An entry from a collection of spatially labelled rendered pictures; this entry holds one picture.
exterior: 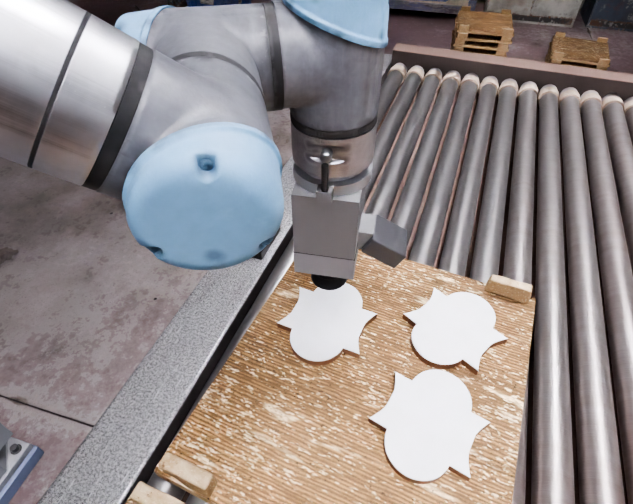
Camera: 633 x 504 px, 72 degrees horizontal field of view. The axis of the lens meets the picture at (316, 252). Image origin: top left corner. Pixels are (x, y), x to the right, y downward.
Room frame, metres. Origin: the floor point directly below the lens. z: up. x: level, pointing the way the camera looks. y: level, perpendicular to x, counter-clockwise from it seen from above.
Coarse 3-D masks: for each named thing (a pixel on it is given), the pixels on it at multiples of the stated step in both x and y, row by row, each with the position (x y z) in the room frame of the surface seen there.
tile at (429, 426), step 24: (408, 384) 0.25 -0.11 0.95; (432, 384) 0.25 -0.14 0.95; (456, 384) 0.25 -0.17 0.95; (384, 408) 0.22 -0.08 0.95; (408, 408) 0.22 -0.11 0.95; (432, 408) 0.22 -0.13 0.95; (456, 408) 0.22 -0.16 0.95; (408, 432) 0.20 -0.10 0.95; (432, 432) 0.20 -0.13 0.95; (456, 432) 0.20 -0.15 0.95; (408, 456) 0.17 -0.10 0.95; (432, 456) 0.17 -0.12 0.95; (456, 456) 0.17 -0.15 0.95; (408, 480) 0.15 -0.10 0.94; (432, 480) 0.15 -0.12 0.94
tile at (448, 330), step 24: (408, 312) 0.36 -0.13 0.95; (432, 312) 0.36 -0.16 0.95; (456, 312) 0.36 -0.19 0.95; (480, 312) 0.36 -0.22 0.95; (432, 336) 0.32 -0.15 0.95; (456, 336) 0.32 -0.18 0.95; (480, 336) 0.32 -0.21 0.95; (504, 336) 0.32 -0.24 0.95; (432, 360) 0.28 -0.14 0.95; (456, 360) 0.28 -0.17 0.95
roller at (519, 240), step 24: (528, 96) 1.05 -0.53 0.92; (528, 120) 0.93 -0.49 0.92; (528, 144) 0.82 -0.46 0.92; (528, 168) 0.74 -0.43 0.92; (528, 192) 0.66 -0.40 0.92; (528, 216) 0.59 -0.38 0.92; (528, 240) 0.53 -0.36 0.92; (504, 264) 0.49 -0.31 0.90; (528, 264) 0.48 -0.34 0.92; (528, 384) 0.27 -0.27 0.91
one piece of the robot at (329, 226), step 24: (312, 192) 0.32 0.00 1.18; (336, 192) 0.31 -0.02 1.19; (360, 192) 0.32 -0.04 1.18; (312, 216) 0.31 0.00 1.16; (336, 216) 0.31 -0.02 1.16; (360, 216) 0.34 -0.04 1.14; (312, 240) 0.31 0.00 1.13; (336, 240) 0.31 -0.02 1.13; (360, 240) 0.33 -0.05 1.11; (384, 240) 0.32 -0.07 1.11; (312, 264) 0.31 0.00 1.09; (336, 264) 0.30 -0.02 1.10
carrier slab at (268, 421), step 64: (256, 320) 0.35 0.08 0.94; (384, 320) 0.35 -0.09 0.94; (512, 320) 0.35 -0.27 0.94; (256, 384) 0.26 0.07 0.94; (320, 384) 0.26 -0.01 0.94; (384, 384) 0.26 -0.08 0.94; (512, 384) 0.26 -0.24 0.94; (192, 448) 0.18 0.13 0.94; (256, 448) 0.18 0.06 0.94; (320, 448) 0.18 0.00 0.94; (512, 448) 0.18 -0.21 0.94
